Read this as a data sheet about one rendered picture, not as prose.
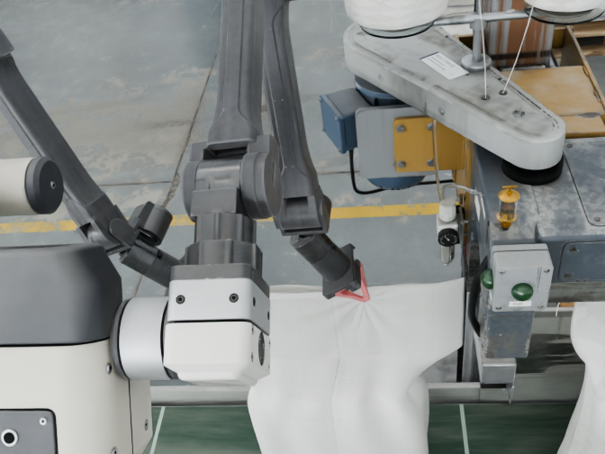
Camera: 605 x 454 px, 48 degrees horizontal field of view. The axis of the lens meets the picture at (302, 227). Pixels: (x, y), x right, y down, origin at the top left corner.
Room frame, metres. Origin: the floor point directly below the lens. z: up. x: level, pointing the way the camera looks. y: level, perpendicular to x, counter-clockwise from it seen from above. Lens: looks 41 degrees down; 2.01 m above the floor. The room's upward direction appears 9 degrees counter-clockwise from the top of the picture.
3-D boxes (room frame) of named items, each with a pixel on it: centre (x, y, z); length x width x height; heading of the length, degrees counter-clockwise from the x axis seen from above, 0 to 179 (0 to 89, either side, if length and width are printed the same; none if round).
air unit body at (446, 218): (0.89, -0.26, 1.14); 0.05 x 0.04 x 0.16; 170
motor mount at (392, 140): (1.08, -0.27, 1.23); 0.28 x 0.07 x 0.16; 80
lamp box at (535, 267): (0.64, -0.29, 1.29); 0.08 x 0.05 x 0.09; 80
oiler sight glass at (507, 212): (0.70, -0.29, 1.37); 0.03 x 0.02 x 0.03; 80
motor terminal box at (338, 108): (1.15, -0.12, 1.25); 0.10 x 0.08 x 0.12; 15
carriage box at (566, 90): (1.10, -0.45, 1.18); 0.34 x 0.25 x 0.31; 170
